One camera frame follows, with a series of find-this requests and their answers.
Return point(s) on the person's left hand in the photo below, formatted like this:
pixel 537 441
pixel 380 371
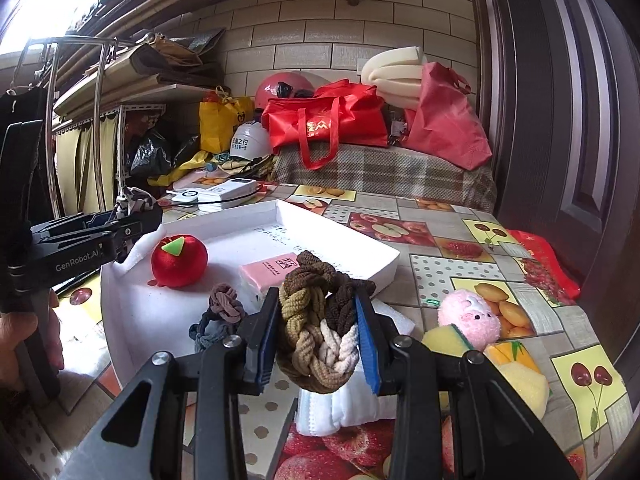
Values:
pixel 10 345

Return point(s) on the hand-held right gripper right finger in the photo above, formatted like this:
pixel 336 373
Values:
pixel 370 350

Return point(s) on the red helmet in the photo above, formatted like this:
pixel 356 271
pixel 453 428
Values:
pixel 275 87

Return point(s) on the beige curtain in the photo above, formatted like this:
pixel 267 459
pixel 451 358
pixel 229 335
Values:
pixel 70 160

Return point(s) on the red plastic bag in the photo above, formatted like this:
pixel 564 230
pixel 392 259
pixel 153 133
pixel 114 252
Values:
pixel 445 120

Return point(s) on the black plastic bag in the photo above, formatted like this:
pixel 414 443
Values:
pixel 150 157

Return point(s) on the chrome clothes rack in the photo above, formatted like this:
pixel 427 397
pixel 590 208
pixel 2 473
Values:
pixel 102 110

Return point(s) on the yellow cloth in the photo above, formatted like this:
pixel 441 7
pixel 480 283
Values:
pixel 180 170

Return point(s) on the pink plush toy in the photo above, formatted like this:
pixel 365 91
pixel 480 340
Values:
pixel 467 317

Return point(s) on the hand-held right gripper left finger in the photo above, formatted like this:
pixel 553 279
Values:
pixel 265 340

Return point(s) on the yellow green scrub sponge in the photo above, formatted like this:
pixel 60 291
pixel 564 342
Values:
pixel 442 337

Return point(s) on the red printed packet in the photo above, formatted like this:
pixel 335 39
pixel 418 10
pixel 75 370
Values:
pixel 545 265

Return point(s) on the white cardboard box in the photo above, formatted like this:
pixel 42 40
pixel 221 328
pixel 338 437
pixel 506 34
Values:
pixel 225 240

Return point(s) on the red plush apple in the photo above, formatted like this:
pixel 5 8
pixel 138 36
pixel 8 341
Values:
pixel 180 265

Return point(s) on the black white patterned cloth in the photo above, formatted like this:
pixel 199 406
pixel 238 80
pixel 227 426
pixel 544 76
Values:
pixel 132 200

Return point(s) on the brown paper bags stack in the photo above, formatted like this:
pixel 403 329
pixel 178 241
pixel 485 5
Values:
pixel 165 60

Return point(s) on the fruit print tablecloth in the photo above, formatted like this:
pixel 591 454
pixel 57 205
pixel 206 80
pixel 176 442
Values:
pixel 450 240

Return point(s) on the plaid blanket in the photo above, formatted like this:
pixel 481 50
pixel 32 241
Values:
pixel 380 170

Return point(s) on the folded cream foam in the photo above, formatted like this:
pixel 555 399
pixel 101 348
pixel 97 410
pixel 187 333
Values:
pixel 395 75

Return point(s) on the red tote bag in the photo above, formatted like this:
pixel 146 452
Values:
pixel 330 120

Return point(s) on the pink tissue packet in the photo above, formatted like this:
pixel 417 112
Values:
pixel 265 272

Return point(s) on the white power bank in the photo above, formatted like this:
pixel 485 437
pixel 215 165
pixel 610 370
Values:
pixel 227 192

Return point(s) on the black hanging garment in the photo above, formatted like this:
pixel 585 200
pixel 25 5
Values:
pixel 22 105

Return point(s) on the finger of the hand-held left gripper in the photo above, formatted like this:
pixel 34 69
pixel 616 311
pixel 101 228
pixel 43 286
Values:
pixel 75 227
pixel 135 225

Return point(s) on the yellow shopping bag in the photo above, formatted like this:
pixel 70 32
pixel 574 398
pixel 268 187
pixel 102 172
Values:
pixel 217 125

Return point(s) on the white foam sheet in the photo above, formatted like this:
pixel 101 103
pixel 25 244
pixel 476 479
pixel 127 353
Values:
pixel 397 320

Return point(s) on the white helmet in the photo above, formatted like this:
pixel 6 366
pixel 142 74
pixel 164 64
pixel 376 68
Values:
pixel 250 142

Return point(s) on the white round-dial device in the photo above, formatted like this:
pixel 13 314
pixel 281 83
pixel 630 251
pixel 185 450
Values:
pixel 187 196

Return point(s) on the brown panelled door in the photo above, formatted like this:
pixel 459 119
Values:
pixel 575 135

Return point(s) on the white metal shelf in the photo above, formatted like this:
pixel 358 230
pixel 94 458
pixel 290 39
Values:
pixel 130 107

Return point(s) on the white face mask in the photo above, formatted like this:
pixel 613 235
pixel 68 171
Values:
pixel 325 410

